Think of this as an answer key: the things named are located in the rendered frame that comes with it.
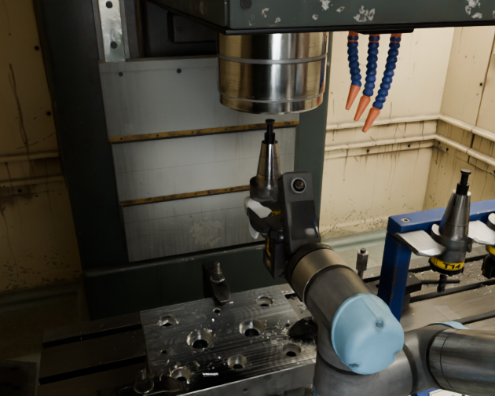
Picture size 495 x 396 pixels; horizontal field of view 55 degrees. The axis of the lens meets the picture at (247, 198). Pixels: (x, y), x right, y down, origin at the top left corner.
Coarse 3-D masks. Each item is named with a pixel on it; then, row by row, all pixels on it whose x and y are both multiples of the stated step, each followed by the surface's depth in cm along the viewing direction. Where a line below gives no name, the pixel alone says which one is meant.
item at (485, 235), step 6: (474, 222) 79; (480, 222) 79; (474, 228) 77; (480, 228) 77; (486, 228) 77; (480, 234) 75; (486, 234) 75; (492, 234) 75; (474, 240) 74; (480, 240) 74; (486, 240) 73; (492, 240) 74
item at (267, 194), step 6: (252, 180) 78; (252, 186) 76; (258, 186) 75; (264, 186) 75; (276, 186) 76; (252, 192) 77; (258, 192) 75; (264, 192) 75; (270, 192) 75; (276, 192) 76; (252, 198) 77; (258, 198) 76; (264, 198) 76; (270, 198) 76; (276, 198) 76
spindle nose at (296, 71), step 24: (216, 48) 67; (240, 48) 62; (264, 48) 61; (288, 48) 61; (312, 48) 62; (216, 72) 69; (240, 72) 63; (264, 72) 62; (288, 72) 62; (312, 72) 64; (240, 96) 65; (264, 96) 63; (288, 96) 64; (312, 96) 66
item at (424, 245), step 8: (400, 232) 76; (408, 232) 76; (416, 232) 76; (424, 232) 76; (400, 240) 74; (408, 240) 73; (416, 240) 73; (424, 240) 73; (432, 240) 73; (416, 248) 71; (424, 248) 71; (432, 248) 71; (440, 248) 71; (424, 256) 71; (432, 256) 70
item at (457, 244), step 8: (432, 232) 74; (472, 232) 74; (440, 240) 73; (448, 240) 72; (456, 240) 72; (464, 240) 73; (472, 240) 72; (448, 248) 73; (456, 248) 72; (464, 248) 73
